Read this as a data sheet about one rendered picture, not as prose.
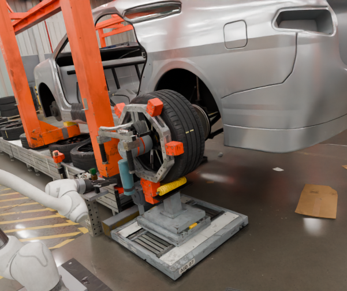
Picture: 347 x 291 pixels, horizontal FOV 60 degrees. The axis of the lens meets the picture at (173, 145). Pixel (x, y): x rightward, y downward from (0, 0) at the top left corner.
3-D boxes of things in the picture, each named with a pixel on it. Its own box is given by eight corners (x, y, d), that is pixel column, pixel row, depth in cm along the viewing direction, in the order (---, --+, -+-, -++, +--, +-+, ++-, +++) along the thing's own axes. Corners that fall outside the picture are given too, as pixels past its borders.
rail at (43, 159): (125, 204, 275) (120, 182, 269) (116, 208, 269) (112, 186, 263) (36, 161, 457) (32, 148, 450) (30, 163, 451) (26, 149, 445)
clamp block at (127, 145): (140, 146, 185) (138, 138, 183) (128, 150, 179) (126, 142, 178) (135, 145, 188) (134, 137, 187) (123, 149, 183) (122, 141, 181)
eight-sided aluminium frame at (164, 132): (178, 185, 200) (166, 104, 185) (171, 188, 196) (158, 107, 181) (132, 170, 240) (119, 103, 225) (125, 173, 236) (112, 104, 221)
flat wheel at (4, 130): (16, 133, 664) (12, 123, 657) (43, 130, 654) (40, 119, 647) (-4, 142, 601) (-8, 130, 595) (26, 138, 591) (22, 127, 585)
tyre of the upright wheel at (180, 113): (202, 187, 222) (210, 103, 192) (179, 200, 208) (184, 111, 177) (146, 153, 264) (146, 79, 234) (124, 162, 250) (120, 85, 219)
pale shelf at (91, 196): (108, 193, 243) (108, 189, 242) (90, 201, 232) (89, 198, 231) (85, 182, 274) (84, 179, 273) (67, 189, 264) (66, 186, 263)
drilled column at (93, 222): (104, 232, 266) (93, 189, 255) (93, 237, 260) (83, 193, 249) (98, 228, 274) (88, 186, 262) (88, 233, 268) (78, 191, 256)
